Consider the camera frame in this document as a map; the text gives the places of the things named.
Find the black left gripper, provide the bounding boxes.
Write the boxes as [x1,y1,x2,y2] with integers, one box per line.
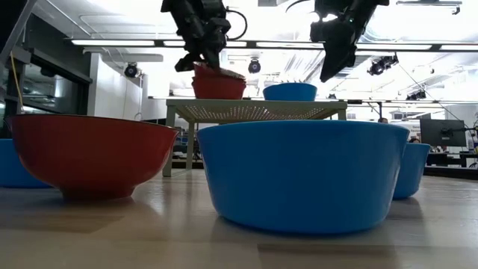
[161,0,232,73]

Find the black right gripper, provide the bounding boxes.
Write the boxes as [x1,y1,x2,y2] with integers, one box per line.
[310,0,389,84]

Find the red bowls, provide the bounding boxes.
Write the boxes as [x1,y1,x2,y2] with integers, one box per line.
[191,75,247,100]

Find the blue plastic bowl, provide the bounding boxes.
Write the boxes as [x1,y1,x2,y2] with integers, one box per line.
[391,142,432,200]
[262,82,318,102]
[0,138,52,189]
[196,119,411,235]

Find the green perforated metal shelf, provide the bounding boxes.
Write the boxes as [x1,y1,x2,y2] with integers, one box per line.
[162,98,348,178]

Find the black computer monitor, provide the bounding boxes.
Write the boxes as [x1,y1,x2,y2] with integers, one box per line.
[420,118,467,147]

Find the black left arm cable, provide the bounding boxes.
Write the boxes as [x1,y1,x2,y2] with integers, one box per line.
[223,7,249,42]

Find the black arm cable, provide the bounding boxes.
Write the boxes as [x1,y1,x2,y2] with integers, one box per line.
[223,7,249,42]
[285,0,311,13]

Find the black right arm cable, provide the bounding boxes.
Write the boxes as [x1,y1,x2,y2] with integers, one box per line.
[285,0,311,13]

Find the thin yellow cable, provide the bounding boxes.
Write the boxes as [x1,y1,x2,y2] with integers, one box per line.
[10,52,25,113]

